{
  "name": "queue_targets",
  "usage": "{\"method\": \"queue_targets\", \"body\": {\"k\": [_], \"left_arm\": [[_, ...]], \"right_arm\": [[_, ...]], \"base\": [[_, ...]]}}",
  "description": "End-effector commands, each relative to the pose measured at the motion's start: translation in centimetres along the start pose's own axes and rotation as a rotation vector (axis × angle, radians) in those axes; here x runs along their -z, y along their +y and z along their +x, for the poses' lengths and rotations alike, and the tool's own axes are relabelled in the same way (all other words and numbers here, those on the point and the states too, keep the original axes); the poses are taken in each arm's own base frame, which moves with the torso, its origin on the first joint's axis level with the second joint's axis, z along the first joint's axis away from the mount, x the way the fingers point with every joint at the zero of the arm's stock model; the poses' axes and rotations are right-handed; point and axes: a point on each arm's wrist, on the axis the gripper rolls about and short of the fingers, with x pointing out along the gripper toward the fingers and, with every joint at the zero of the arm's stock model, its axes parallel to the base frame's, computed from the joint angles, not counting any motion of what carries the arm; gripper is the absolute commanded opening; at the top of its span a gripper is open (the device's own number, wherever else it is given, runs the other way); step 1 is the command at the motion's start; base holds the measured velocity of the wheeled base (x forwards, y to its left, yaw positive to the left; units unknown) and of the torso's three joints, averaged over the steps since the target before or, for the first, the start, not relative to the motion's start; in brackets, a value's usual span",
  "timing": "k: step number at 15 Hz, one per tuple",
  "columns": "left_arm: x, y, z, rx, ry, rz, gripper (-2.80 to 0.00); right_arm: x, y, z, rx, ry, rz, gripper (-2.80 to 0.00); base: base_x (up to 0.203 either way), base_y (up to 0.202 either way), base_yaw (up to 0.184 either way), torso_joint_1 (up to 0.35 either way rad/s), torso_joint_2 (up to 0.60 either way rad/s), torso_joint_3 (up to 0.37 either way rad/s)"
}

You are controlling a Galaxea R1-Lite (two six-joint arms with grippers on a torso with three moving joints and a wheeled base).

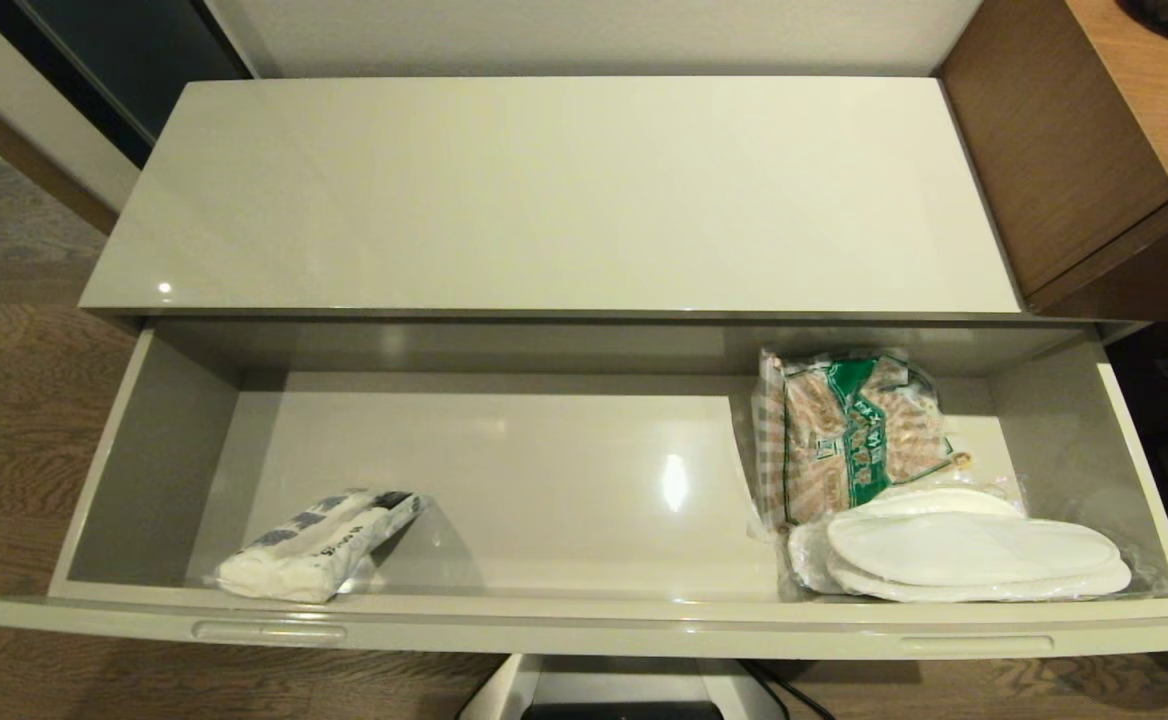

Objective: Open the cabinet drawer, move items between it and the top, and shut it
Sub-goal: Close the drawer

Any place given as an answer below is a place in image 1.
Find brown wooden desk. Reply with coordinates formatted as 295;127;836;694
936;0;1168;323

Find brown wooden baseboard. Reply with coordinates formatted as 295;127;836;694
0;70;123;237

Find glossy grey cabinet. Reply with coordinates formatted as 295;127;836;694
79;76;1148;343

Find white slippers in flat bag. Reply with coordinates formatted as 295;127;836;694
787;485;1027;598

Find green brown snack bag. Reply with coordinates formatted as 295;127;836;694
752;347;975;536

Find dark glass door panel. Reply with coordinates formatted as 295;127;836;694
0;0;253;169

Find white slippers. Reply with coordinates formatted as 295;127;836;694
787;485;1027;598
824;510;1168;604

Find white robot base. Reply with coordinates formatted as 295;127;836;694
459;655;785;720

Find open grey drawer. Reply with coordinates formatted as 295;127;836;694
0;318;1168;661

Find white tissue pack blue print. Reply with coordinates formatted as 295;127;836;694
209;488;425;604

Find black floor cable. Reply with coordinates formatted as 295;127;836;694
739;658;835;720

